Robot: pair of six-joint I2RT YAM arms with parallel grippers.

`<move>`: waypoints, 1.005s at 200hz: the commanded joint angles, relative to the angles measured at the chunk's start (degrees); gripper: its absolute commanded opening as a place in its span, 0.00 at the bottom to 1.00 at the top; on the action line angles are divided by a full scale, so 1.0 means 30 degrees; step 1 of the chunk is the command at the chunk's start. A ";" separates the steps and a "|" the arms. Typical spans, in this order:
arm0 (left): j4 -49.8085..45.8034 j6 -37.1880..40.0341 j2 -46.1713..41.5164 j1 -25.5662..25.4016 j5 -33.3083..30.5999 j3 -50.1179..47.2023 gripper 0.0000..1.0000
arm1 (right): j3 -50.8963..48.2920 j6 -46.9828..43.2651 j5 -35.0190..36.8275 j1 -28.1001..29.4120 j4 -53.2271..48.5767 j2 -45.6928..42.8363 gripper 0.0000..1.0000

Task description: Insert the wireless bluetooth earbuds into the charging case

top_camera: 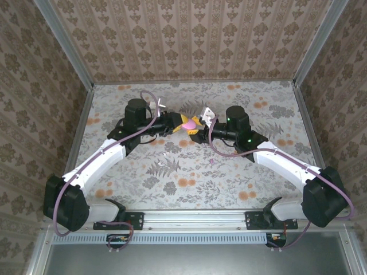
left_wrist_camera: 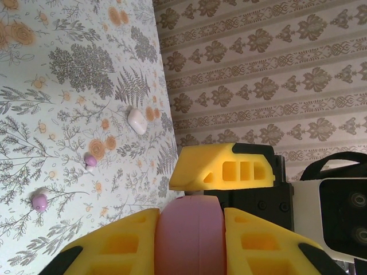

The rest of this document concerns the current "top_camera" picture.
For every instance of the pink earbud charging case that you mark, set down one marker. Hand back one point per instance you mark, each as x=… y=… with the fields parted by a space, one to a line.
x=188 y=125

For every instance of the black connector box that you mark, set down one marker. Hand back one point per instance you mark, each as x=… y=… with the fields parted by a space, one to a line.
x=117 y=239
x=276 y=239

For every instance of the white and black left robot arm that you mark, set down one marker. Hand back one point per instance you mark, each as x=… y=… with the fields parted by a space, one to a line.
x=94 y=163

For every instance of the grey metal panel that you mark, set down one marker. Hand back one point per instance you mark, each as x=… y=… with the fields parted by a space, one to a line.
x=200 y=260

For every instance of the floral patterned table cover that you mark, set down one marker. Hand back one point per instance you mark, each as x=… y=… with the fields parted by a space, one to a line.
x=186 y=197

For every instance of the aluminium base extrusion rail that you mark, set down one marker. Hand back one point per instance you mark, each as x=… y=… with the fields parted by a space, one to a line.
x=195 y=220

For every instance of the aluminium frame post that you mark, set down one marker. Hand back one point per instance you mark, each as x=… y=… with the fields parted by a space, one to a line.
x=318 y=43
x=67 y=46

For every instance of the aluminium table edge rail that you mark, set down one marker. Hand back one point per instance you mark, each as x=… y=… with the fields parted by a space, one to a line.
x=79 y=126
x=195 y=83
x=309 y=126

